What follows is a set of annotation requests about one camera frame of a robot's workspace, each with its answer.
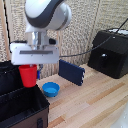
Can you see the black fabric storage case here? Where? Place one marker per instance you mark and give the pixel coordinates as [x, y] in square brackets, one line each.
[18, 103]

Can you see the dark blue toy block plate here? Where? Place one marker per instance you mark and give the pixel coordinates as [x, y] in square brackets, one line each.
[70, 72]

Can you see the white flat object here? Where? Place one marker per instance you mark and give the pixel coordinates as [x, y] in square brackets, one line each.
[120, 30]

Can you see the red plastic cup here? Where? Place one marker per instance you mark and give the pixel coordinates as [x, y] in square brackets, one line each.
[28, 76]

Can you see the black speaker box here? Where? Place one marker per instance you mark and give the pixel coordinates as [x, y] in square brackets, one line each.
[110, 55]

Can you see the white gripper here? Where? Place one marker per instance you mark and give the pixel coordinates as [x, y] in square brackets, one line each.
[35, 53]

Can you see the blue plastic bowl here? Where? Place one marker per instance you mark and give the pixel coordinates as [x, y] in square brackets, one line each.
[51, 89]

